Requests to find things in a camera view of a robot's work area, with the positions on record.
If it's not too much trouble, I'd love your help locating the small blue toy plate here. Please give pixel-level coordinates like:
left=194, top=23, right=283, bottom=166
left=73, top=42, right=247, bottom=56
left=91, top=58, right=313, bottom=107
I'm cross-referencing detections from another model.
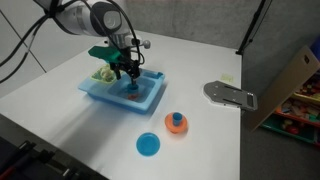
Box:
left=135, top=132, right=161, bottom=157

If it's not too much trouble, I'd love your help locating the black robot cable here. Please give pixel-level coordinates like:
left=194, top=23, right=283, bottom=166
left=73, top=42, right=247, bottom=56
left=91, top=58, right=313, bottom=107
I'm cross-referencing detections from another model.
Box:
left=106, top=0, right=141, bottom=64
left=0, top=0, right=68, bottom=68
left=0, top=13, right=54, bottom=84

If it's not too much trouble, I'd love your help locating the yellow-green dish rack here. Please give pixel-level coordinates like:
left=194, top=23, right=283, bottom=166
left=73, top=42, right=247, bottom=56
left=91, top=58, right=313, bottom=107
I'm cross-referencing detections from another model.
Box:
left=90, top=64, right=118, bottom=84

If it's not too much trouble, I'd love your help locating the black camera stand pole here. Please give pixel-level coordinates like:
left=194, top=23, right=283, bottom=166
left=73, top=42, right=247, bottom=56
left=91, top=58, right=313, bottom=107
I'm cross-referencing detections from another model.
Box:
left=235, top=0, right=273, bottom=56

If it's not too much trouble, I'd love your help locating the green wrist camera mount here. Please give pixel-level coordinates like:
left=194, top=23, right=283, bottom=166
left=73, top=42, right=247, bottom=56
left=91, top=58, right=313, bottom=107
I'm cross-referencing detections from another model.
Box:
left=87, top=45, right=122, bottom=64

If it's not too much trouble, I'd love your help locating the light blue toy sink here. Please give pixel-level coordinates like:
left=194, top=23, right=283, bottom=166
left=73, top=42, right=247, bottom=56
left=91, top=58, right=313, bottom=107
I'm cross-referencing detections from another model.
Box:
left=78, top=68, right=166, bottom=115

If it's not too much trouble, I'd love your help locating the colourful toy storage shelf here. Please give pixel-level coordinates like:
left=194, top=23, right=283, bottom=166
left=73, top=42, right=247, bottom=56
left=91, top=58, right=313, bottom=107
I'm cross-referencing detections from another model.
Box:
left=261, top=71, right=320, bottom=148

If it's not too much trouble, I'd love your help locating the pale toy in rack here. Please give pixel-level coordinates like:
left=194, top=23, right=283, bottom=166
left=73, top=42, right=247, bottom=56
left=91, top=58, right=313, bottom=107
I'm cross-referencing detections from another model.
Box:
left=99, top=65, right=116, bottom=83

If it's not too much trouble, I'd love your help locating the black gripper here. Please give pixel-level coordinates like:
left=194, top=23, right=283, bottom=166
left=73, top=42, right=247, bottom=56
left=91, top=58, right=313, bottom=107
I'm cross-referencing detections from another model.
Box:
left=109, top=54, right=143, bottom=87

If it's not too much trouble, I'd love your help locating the grey metal mounting plate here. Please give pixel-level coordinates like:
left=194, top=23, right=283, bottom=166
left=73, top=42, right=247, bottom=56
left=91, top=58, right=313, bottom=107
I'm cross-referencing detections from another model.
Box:
left=203, top=80, right=259, bottom=112

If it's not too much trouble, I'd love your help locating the brown cardboard box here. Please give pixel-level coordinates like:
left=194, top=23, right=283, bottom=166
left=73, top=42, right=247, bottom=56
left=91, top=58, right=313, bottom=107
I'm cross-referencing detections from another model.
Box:
left=251, top=44, right=320, bottom=132

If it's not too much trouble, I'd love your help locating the small blue toy cup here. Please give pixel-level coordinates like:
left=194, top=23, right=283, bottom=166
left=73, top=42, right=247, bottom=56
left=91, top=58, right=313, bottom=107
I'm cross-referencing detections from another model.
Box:
left=127, top=83, right=140, bottom=95

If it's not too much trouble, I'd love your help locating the blue cup on saucer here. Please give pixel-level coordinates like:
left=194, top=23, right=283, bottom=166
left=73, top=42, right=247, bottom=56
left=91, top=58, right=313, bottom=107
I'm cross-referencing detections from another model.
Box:
left=172, top=112, right=184, bottom=127

